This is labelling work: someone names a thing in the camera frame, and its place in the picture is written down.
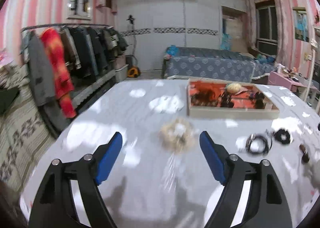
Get black braided cord bracelet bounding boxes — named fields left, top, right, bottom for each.
left=245, top=131, right=274, bottom=156

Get black scrunchie with flower charm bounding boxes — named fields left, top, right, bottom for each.
left=272, top=128, right=292, bottom=145

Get colorful black hair clip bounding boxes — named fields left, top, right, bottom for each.
left=249, top=91, right=265, bottom=109

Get cream beaded bracelet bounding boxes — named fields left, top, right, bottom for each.
left=158, top=117, right=197, bottom=155

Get beige snap hair clip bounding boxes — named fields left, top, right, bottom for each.
left=235, top=85, right=259, bottom=95

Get yellow plush hair clip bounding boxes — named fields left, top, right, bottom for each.
left=226, top=83, right=242, bottom=94

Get orange fabric scrunchie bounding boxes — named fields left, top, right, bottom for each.
left=191, top=81, right=219, bottom=107

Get beige jewelry tray red lining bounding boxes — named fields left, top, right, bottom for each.
left=187, top=79, right=280, bottom=120

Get grey polar bear bedsheet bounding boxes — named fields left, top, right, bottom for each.
left=20, top=79, right=319, bottom=227

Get pink side table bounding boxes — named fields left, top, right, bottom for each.
left=267, top=71, right=307, bottom=92

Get grey quilted coat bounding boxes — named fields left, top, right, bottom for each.
left=28, top=31, right=55, bottom=106

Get garment steamer stand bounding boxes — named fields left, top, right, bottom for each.
left=127, top=14, right=141, bottom=78

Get dark hanging clothes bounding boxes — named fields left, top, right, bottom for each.
left=60, top=26, right=129, bottom=81

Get dark window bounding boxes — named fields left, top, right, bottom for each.
left=255, top=0, right=278, bottom=56

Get red orange coat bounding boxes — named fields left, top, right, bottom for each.
left=40, top=28, right=76, bottom=119

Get blue patterned sofa bed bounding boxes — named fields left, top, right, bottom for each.
left=162, top=46, right=276, bottom=83

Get metal clothes rack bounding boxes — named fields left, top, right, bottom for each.
left=20, top=23, right=112, bottom=40

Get pink floral curtain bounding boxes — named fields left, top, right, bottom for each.
left=274, top=0, right=292, bottom=67

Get white sliding wardrobe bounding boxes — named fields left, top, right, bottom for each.
left=116, top=0, right=249, bottom=71

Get wall portrait poster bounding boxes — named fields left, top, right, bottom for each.
left=293, top=7, right=309, bottom=42

